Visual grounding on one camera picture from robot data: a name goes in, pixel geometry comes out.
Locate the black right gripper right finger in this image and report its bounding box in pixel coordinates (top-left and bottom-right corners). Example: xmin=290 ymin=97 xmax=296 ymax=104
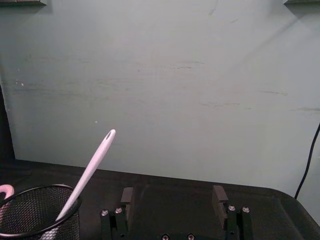
xmin=211 ymin=185 xmax=252 ymax=240

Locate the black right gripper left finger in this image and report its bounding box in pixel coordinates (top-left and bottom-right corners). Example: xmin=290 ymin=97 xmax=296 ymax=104
xmin=100 ymin=187 xmax=136 ymax=240

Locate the pink plastic utensil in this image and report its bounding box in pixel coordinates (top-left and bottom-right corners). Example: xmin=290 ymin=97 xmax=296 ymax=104
xmin=0 ymin=184 xmax=15 ymax=208

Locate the white plastic utensil handle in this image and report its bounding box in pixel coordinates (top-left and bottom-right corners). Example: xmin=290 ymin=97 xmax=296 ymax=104
xmin=55 ymin=129 xmax=117 ymax=222

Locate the black wire mesh cup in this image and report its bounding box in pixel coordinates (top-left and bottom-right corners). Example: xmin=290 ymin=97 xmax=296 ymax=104
xmin=0 ymin=184 xmax=83 ymax=240

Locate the thin black cable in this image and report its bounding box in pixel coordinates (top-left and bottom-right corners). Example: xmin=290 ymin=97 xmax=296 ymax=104
xmin=294 ymin=121 xmax=320 ymax=200

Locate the pale wall panel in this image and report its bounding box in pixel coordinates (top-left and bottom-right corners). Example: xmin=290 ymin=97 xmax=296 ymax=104
xmin=0 ymin=0 xmax=320 ymax=195

